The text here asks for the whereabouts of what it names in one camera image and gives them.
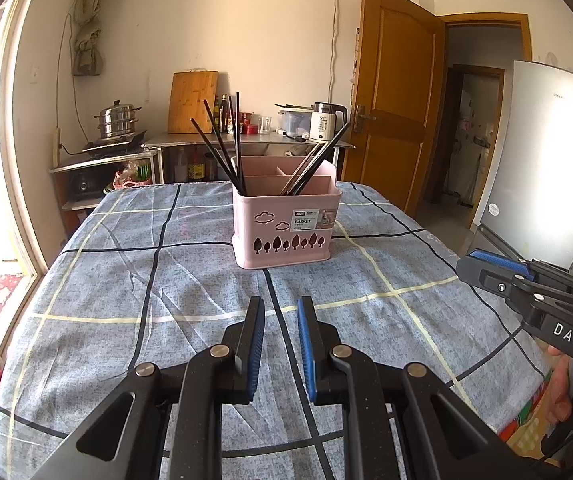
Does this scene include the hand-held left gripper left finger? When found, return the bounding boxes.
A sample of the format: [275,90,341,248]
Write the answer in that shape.
[41,296,266,480]

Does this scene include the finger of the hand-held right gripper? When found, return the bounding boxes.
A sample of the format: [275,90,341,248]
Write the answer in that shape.
[467,249,573,296]
[456,256,573,313]

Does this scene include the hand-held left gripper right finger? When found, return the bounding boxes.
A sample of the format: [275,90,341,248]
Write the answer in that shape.
[297,296,527,480]

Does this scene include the pink plastic basket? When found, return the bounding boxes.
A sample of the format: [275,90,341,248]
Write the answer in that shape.
[231,155,342,270]

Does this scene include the silver metal chopstick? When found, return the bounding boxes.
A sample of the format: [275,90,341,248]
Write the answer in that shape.
[289,140,334,196]
[281,157,312,196]

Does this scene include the wooden chopstick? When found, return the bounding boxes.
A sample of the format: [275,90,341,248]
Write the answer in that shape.
[284,143,327,196]
[279,146,321,196]

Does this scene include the black chopstick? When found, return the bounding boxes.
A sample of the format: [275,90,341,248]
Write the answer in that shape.
[228,95,245,195]
[190,118,242,195]
[202,100,244,195]
[293,122,352,196]
[235,91,247,195]

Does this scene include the yellow printed cloth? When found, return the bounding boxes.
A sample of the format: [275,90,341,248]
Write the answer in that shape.
[499,385,567,461]

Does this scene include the blue plaid tablecloth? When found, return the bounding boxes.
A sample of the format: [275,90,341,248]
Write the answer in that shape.
[0,181,559,480]

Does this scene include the silver refrigerator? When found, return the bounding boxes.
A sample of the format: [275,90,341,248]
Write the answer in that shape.
[469,60,573,281]

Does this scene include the wooden door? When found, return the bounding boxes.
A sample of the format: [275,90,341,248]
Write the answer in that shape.
[341,0,447,213]

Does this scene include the plastic bag of vegetables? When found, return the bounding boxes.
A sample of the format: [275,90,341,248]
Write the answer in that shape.
[114,160,153,188]

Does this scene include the white electric kettle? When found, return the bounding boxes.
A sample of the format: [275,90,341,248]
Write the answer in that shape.
[309,102,349,143]

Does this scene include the water filter pitcher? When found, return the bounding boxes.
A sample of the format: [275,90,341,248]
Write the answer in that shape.
[275,104,313,138]

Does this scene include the dark appliance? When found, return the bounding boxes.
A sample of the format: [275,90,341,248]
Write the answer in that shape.
[71,172,102,196]

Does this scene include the metal stove stand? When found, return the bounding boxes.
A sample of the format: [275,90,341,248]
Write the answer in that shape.
[49,147,162,211]

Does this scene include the gas stove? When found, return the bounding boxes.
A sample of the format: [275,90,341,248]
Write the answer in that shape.
[82,129,148,153]

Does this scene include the wooden cutting board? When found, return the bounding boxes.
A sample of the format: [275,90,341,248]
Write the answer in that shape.
[167,71,220,135]

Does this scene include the steel steamer pot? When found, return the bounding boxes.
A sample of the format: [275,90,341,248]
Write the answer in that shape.
[94,101,142,140]

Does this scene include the hanging grey cloth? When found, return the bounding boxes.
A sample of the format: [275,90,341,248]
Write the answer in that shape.
[71,20,104,77]

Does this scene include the wooden door frame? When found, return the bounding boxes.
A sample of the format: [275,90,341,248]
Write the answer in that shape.
[436,12,534,211]

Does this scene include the wall cable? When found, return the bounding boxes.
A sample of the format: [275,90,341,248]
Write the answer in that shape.
[327,0,342,106]

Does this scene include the white window frame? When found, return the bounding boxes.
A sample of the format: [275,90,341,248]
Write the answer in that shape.
[0,0,52,281]

